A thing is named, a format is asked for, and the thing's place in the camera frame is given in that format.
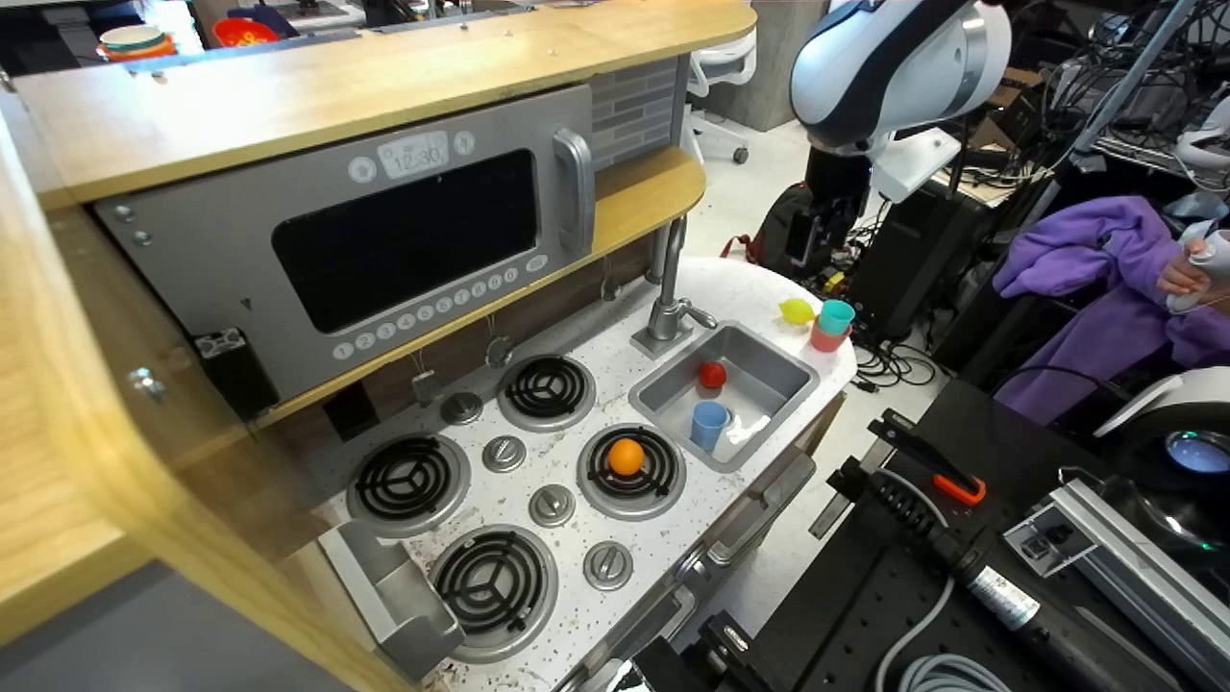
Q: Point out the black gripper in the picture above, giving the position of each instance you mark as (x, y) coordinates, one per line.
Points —
(843, 187)

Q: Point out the small yellow toy object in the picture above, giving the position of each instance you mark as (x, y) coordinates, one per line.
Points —
(796, 313)

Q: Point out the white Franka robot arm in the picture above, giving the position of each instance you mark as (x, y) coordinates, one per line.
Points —
(884, 63)

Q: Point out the grey toy sink basin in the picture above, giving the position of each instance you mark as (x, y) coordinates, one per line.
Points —
(772, 369)

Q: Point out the person's hand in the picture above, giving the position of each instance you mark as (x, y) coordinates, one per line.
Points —
(1184, 280)

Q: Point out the teal toy cup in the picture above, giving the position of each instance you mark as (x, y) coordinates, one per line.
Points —
(836, 318)

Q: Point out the grey toy faucet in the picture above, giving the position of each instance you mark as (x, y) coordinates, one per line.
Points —
(667, 291)

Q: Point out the small red toy cup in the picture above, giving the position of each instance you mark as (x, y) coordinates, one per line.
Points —
(714, 376)

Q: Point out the grey bin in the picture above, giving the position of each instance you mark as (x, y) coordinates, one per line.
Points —
(773, 63)

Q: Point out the white chair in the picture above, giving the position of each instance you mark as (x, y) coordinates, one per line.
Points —
(723, 71)

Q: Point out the blue toy cup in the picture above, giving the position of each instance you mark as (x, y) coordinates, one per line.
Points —
(708, 424)

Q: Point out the black coil toy burner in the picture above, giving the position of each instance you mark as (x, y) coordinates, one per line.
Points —
(494, 585)
(654, 482)
(404, 482)
(545, 386)

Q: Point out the orange ball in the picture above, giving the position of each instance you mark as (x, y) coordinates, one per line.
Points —
(623, 458)

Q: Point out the purple cloth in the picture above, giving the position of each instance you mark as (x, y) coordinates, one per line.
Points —
(1091, 254)

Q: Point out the grey stove knob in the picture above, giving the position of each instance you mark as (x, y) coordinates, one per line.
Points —
(608, 561)
(504, 451)
(464, 409)
(551, 506)

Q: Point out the black optical breadboard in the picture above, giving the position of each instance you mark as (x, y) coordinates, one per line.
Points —
(847, 618)

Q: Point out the black white printed tag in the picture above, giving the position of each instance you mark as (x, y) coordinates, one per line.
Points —
(1047, 538)

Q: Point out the black tool silver cylinder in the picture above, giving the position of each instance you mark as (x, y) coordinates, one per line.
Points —
(1001, 597)

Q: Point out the round device blue light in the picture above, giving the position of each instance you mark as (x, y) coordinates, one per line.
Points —
(1196, 451)

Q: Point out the wooden toy kitchen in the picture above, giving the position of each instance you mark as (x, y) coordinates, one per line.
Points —
(254, 100)

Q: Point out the grey toy microwave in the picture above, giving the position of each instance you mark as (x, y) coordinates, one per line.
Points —
(233, 232)

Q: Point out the red bowl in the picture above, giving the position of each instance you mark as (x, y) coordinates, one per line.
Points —
(242, 28)

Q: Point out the orange white bowl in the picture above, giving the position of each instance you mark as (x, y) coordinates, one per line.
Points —
(134, 39)

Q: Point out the aluminium extrusion rail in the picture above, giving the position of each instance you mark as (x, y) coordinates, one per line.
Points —
(1141, 561)

